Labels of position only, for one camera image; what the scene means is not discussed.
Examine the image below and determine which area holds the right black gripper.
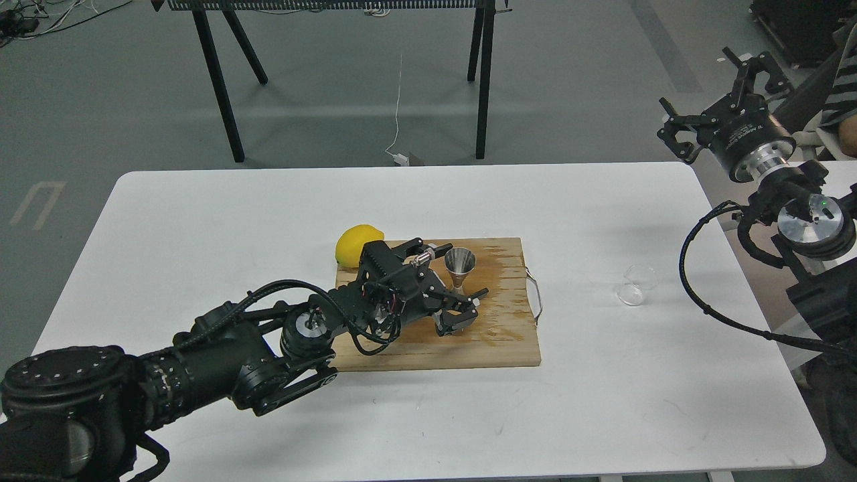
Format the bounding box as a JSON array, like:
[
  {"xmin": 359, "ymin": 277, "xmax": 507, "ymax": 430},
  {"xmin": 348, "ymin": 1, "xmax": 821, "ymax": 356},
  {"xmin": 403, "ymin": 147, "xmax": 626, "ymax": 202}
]
[{"xmin": 656, "ymin": 47, "xmax": 796, "ymax": 183}]

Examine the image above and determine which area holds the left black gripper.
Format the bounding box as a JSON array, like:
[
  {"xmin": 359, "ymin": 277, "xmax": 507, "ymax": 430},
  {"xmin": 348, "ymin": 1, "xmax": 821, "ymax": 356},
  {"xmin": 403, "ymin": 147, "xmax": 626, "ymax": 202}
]
[{"xmin": 335, "ymin": 238, "xmax": 489, "ymax": 344}]

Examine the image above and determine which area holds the steel double jigger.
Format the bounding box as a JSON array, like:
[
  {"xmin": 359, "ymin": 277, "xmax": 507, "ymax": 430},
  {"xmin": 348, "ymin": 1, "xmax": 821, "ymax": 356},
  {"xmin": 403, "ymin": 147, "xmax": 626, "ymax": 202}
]
[{"xmin": 444, "ymin": 246, "xmax": 475, "ymax": 294}]

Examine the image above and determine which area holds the clear glass measuring cup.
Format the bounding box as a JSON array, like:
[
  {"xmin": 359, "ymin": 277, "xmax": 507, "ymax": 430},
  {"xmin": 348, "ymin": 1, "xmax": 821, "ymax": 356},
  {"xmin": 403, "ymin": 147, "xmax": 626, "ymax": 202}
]
[{"xmin": 615, "ymin": 264, "xmax": 659, "ymax": 306}]

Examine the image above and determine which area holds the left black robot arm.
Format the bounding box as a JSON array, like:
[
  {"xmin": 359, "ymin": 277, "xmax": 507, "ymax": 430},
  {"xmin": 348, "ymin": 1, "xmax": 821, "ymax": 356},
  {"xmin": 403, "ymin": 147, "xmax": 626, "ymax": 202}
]
[{"xmin": 2, "ymin": 238, "xmax": 489, "ymax": 481}]

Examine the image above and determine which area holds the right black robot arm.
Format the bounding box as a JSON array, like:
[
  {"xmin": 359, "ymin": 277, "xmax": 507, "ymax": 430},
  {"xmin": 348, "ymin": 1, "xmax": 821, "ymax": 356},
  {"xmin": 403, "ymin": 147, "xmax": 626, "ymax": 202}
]
[{"xmin": 657, "ymin": 47, "xmax": 855, "ymax": 464}]

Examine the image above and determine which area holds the wooden cutting board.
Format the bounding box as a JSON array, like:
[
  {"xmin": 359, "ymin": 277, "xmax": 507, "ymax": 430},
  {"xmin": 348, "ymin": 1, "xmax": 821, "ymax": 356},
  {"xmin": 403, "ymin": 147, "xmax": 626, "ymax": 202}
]
[{"xmin": 331, "ymin": 238, "xmax": 541, "ymax": 372}]

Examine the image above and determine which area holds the yellow lemon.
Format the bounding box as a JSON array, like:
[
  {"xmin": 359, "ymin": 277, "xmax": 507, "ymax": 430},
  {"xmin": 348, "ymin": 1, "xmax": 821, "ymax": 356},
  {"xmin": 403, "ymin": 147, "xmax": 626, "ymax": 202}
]
[{"xmin": 335, "ymin": 224, "xmax": 385, "ymax": 268}]

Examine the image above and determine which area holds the person in striped shirt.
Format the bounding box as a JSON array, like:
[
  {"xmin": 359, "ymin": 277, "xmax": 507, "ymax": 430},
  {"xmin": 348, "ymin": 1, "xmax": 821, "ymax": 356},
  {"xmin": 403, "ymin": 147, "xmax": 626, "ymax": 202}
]
[{"xmin": 818, "ymin": 17, "xmax": 856, "ymax": 158}]

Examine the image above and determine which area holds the white side table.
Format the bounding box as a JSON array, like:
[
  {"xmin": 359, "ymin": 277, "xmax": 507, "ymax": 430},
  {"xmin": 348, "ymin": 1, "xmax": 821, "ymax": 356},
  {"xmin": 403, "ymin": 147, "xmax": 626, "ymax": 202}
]
[{"xmin": 820, "ymin": 161, "xmax": 857, "ymax": 199}]

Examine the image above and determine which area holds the white charger cable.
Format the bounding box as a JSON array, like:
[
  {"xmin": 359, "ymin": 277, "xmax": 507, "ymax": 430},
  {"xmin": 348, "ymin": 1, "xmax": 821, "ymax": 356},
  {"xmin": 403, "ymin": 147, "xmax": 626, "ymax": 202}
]
[{"xmin": 383, "ymin": 64, "xmax": 410, "ymax": 167}]

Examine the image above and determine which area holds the black metal frame table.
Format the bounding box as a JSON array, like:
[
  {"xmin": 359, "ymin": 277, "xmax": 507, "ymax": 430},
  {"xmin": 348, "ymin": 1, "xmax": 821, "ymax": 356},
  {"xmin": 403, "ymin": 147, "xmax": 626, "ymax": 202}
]
[{"xmin": 151, "ymin": 0, "xmax": 513, "ymax": 163}]

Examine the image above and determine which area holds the floor cables bundle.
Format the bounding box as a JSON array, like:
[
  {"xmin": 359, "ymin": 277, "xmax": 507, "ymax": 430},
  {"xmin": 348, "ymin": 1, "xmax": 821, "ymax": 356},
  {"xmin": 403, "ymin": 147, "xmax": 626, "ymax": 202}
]
[{"xmin": 0, "ymin": 0, "xmax": 135, "ymax": 44}]

